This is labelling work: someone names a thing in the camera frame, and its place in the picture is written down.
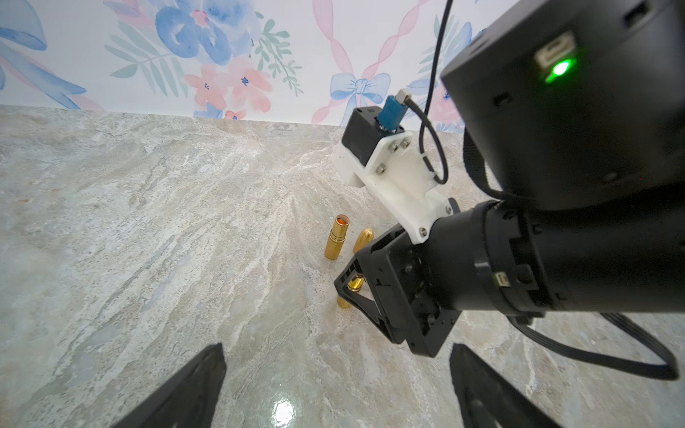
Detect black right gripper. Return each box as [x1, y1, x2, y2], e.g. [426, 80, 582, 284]
[334, 202, 546, 357]

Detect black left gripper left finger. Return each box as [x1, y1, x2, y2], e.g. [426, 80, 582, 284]
[115, 343, 227, 427]

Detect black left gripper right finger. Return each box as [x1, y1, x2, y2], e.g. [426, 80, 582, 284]
[450, 344, 559, 428]

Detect gold lipstick cap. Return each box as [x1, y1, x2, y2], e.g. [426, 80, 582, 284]
[353, 228, 375, 253]
[336, 275, 365, 310]

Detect gold lipstick tube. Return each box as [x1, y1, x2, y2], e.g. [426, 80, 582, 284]
[325, 214, 350, 260]

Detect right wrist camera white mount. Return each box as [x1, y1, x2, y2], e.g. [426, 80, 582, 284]
[331, 87, 456, 245]

